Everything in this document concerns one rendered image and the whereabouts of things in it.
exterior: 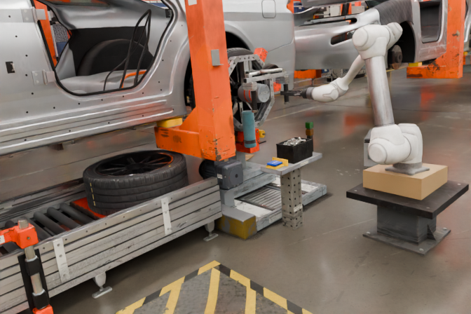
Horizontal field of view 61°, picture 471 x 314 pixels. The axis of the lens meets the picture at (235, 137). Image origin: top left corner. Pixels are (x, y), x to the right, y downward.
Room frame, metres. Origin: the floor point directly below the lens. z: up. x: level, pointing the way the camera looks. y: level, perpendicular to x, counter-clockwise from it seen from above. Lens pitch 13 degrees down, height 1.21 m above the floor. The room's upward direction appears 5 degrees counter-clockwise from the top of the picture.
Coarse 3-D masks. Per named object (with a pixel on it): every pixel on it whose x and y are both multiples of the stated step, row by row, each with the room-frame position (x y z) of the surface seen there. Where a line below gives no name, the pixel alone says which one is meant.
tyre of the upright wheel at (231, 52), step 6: (228, 48) 3.01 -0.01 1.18; (234, 48) 2.97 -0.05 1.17; (240, 48) 3.02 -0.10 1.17; (228, 54) 2.92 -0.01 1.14; (234, 54) 2.96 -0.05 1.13; (240, 54) 3.00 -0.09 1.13; (246, 54) 3.04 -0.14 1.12; (192, 78) 2.92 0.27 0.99; (192, 84) 2.91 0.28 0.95; (192, 90) 2.89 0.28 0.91; (192, 96) 2.90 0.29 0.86; (192, 102) 2.90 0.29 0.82; (192, 108) 2.92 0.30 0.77; (234, 132) 2.91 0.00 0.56
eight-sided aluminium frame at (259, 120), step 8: (240, 56) 2.88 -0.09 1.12; (248, 56) 2.94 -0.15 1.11; (256, 56) 2.99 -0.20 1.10; (232, 64) 2.82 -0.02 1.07; (256, 64) 3.05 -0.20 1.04; (264, 64) 3.05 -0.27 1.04; (264, 80) 3.12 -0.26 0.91; (272, 80) 3.10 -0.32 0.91; (272, 88) 3.10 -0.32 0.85; (272, 96) 3.10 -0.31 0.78; (264, 104) 3.09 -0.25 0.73; (272, 104) 3.09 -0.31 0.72; (264, 112) 3.03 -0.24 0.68; (256, 120) 3.03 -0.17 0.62; (264, 120) 3.02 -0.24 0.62; (240, 128) 2.84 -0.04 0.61
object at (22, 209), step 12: (72, 180) 2.64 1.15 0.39; (36, 192) 2.45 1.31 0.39; (48, 192) 2.52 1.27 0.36; (60, 192) 2.57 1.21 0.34; (72, 192) 2.59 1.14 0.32; (84, 192) 2.65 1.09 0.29; (0, 204) 2.29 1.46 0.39; (12, 204) 2.37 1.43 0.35; (24, 204) 2.40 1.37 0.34; (36, 204) 2.44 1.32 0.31; (48, 204) 2.48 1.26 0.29; (0, 216) 2.29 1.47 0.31; (12, 216) 2.33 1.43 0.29
